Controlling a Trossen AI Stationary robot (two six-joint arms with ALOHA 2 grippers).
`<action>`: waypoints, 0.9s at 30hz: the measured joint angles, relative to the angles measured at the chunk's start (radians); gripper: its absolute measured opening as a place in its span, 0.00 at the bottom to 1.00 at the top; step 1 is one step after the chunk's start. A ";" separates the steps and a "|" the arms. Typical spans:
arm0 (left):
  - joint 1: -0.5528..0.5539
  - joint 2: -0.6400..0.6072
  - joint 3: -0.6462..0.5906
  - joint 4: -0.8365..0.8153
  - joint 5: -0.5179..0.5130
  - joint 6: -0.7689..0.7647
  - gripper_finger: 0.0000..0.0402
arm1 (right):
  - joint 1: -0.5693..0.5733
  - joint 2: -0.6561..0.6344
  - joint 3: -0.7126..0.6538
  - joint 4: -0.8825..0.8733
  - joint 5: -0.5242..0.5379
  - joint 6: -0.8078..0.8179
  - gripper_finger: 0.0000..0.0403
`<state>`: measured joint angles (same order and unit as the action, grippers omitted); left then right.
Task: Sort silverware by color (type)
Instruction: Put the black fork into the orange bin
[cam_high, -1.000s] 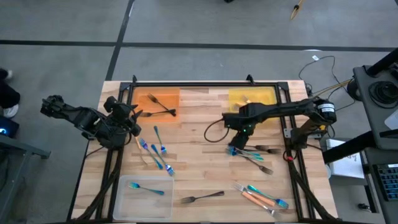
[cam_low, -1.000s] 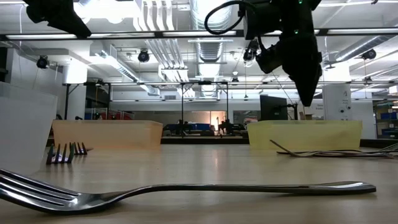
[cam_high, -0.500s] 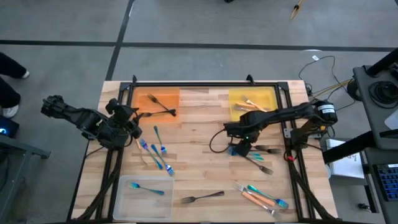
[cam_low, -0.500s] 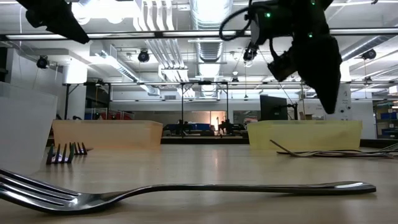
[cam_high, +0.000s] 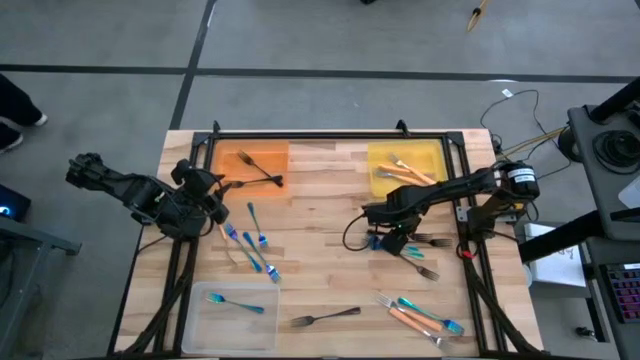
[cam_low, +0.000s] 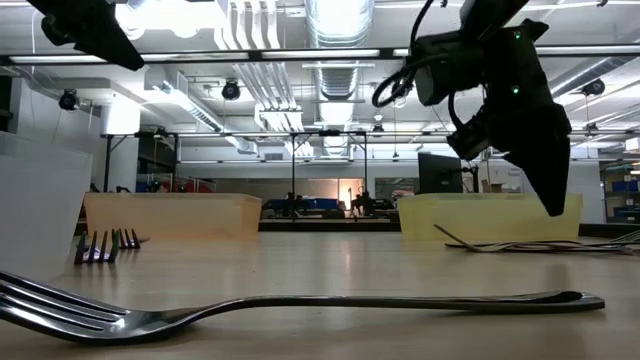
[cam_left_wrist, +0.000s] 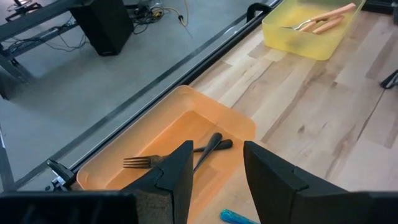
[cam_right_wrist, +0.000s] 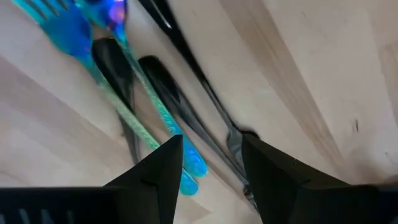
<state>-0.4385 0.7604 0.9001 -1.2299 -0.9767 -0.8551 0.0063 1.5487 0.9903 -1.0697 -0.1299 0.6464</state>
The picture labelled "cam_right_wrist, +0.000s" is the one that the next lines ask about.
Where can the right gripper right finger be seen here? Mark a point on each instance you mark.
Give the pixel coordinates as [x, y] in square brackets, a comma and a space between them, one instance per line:
[295, 199]

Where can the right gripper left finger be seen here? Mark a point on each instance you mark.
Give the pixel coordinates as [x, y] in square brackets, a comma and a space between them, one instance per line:
[149, 193]

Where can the iridescent blue spoon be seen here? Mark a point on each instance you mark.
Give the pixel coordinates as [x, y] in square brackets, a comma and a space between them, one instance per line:
[194, 158]

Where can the black spoon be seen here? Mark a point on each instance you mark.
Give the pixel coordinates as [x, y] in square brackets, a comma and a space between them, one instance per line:
[158, 77]

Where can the black metal fork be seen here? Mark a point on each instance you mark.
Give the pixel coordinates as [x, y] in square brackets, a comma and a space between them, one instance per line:
[112, 65]
[182, 46]

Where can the iridescent blue fork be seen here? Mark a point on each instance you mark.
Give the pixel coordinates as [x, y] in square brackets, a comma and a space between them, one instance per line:
[68, 34]

